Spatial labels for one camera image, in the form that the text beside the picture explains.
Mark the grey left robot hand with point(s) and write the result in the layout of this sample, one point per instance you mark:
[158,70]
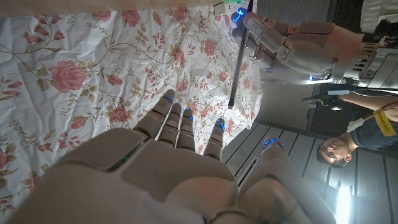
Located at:
[304,49]

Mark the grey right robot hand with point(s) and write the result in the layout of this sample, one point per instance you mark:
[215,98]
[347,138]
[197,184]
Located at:
[155,180]

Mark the bare person forearm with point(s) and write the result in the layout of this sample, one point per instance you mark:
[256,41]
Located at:
[367,102]

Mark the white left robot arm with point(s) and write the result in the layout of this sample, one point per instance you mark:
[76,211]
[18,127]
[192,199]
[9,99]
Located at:
[376,65]

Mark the white power strip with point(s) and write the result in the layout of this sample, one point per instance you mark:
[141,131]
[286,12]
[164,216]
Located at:
[228,8]

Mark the person in dark shirt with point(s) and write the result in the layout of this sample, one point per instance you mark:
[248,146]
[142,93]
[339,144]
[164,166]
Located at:
[334,152]

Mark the floral backdrop cloth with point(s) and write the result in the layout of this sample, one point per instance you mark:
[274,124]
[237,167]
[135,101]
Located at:
[109,62]

